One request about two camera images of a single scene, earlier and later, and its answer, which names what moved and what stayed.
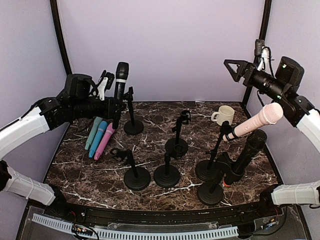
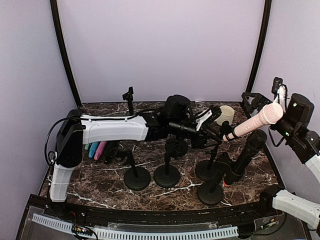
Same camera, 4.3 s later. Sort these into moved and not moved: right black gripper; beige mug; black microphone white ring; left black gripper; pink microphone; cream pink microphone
Moved: right black gripper; black microphone white ring; left black gripper
Not moved: beige mug; pink microphone; cream pink microphone
